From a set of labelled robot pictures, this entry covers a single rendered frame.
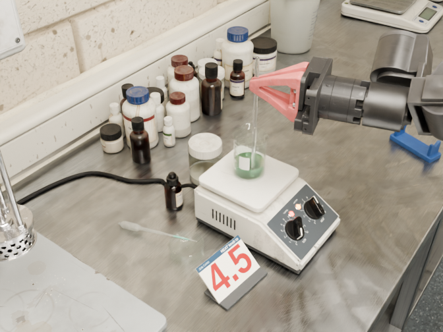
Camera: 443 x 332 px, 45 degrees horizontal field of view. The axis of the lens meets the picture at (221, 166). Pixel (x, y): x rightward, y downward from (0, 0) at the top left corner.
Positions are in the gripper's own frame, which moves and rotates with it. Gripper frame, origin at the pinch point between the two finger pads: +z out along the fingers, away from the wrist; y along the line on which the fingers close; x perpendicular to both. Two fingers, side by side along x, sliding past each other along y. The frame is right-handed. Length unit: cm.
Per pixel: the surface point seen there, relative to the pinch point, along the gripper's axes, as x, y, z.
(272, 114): 25.4, -32.8, 6.0
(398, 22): 24, -88, -14
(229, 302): 25.1, 16.8, -2.2
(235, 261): 23.2, 11.2, -1.0
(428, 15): 23, -95, -21
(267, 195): 16.7, 2.7, -3.1
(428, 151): 23.8, -27.6, -25.8
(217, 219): 22.2, 4.7, 4.1
